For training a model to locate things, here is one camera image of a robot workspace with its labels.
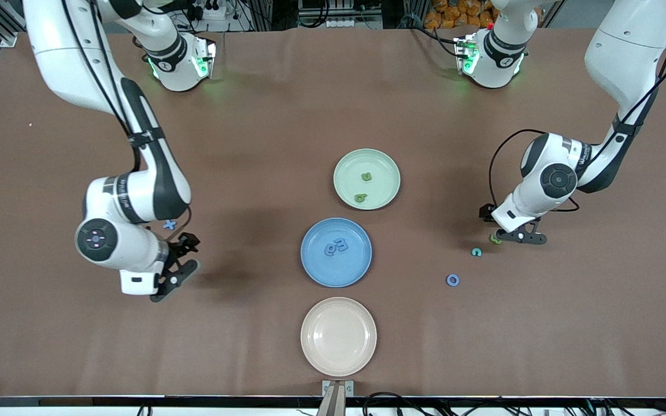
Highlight light green plate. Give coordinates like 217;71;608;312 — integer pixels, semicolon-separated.
333;148;401;211

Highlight brown table cover sheet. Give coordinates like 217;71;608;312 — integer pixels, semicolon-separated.
0;26;666;399

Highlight blue plate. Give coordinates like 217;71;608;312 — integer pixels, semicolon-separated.
300;217;373;288

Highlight beige plate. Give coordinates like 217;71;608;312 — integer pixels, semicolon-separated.
300;296;378;378

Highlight bag of orange items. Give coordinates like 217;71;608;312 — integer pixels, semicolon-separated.
424;0;495;29

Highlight white power strip with plugs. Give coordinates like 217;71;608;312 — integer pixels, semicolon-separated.
191;0;227;21

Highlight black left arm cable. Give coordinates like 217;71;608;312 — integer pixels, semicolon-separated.
489;0;666;211

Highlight grey metal mounting bracket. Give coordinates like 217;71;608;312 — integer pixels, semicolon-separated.
317;380;355;416

